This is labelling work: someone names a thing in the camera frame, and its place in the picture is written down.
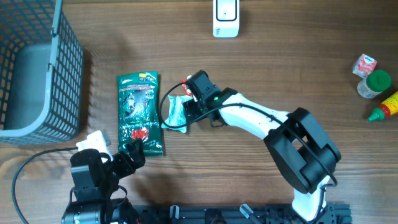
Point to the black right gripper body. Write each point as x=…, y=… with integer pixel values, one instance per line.
x=196, y=109

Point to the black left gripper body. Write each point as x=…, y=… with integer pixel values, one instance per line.
x=121, y=166

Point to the teal wet wipes pack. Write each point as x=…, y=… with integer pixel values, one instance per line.
x=176, y=113

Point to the green snack bag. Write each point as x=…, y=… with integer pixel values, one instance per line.
x=138, y=95

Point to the red Kleenex tissue pack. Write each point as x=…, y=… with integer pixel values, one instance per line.
x=364, y=66

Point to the green-lid spice jar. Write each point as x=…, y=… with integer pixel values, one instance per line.
x=374, y=84

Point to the red sauce bottle green cap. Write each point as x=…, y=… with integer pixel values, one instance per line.
x=384, y=110

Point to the red Nescafe coffee stick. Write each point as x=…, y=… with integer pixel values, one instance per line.
x=187, y=90

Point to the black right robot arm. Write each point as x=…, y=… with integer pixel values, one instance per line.
x=302, y=151

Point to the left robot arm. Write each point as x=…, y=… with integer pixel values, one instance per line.
x=96, y=177

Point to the white barcode scanner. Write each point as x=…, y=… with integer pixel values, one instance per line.
x=226, y=18

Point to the grey plastic mesh basket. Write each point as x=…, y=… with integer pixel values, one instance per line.
x=41, y=73

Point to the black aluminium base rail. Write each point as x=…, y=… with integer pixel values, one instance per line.
x=267, y=214

